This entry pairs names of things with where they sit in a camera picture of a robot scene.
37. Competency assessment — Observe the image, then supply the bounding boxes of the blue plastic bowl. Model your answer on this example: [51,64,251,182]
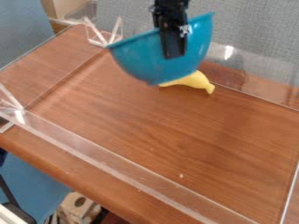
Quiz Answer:
[107,12,215,85]

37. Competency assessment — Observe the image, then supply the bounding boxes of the wooden block with hole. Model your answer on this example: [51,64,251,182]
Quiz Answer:
[57,192,101,224]

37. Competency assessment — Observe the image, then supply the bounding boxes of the yellow toy banana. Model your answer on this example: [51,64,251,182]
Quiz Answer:
[159,70,215,95]

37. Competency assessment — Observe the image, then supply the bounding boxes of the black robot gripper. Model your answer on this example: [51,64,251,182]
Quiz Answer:
[148,0,191,60]

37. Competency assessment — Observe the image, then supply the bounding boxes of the clear acrylic table barrier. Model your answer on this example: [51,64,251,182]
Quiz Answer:
[0,25,299,224]

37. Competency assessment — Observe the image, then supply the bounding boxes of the wooden shelf in background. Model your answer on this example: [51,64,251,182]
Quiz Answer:
[41,0,97,33]

